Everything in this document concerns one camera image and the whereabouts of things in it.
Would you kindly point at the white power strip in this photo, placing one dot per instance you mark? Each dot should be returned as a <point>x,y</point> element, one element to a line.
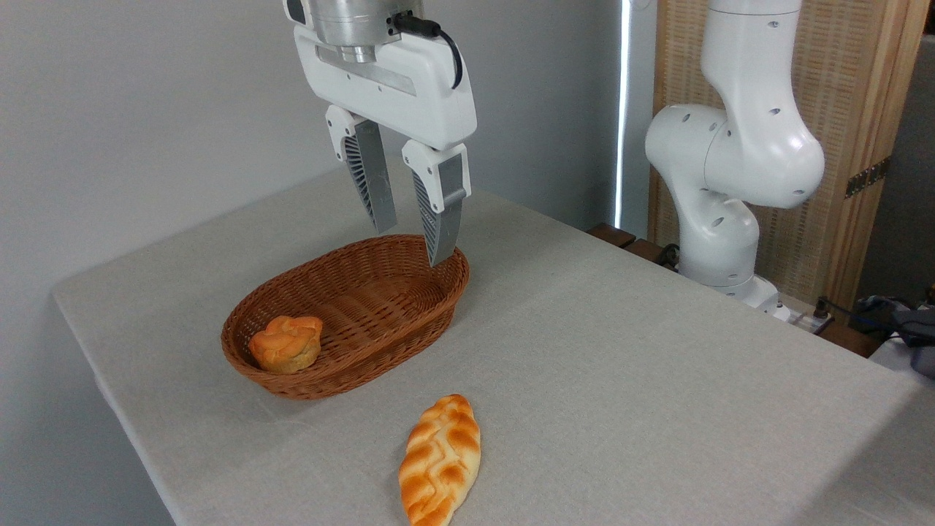
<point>807,319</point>

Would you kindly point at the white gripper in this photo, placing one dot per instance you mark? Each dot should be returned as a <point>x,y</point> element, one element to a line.
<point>409,95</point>

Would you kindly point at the grey linen tablecloth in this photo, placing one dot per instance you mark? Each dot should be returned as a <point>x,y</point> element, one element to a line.
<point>621,402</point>

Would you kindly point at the dark grey device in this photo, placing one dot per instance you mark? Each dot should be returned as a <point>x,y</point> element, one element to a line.
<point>922,340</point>

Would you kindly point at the round golden bread bun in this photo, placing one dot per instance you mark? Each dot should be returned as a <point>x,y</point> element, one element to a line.
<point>286,343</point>

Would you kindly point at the brown wicker basket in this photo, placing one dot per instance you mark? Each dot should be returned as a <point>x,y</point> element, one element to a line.
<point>365,307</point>

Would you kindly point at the metal screen hinge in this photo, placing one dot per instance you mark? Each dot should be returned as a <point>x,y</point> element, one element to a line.
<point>868,177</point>

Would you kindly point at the long braided bread loaf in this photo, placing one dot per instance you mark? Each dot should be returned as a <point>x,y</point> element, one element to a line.
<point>440,460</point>

